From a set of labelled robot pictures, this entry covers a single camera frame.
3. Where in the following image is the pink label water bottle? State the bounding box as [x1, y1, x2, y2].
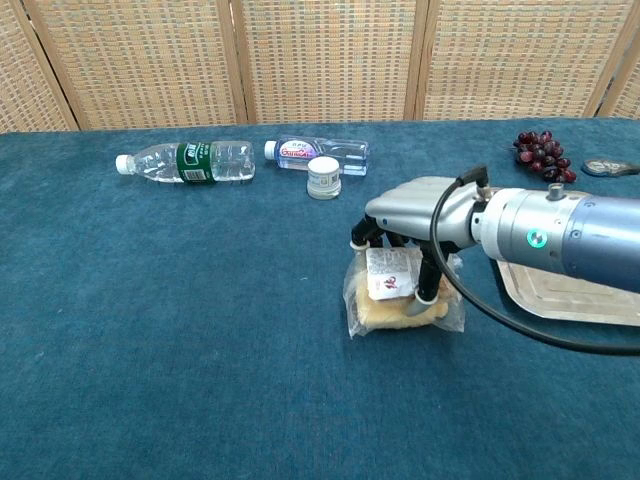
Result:
[263, 134, 370, 177]

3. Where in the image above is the small dark flat trinket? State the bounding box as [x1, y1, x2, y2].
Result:
[581, 157, 640, 179]

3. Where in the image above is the rectangular stainless steel tray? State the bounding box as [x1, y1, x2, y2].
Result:
[493, 189, 640, 327]

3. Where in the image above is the dark red grape bunch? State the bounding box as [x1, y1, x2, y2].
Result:
[512, 130, 578, 187]

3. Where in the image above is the blue table cloth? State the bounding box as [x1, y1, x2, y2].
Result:
[0, 117, 640, 480]

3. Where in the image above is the woven bamboo folding screen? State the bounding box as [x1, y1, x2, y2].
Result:
[0, 0, 640, 134]

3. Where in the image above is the small white jar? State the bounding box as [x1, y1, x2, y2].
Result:
[306, 156, 343, 201]

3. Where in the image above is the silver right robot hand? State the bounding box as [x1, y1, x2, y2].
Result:
[349, 175, 482, 318]

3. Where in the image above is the black cable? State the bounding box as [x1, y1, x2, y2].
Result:
[429, 164, 640, 358]

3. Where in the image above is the packaged sliced bread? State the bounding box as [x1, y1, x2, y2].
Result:
[342, 244, 466, 340]

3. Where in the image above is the green label water bottle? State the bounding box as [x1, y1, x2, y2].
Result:
[115, 140, 257, 185]

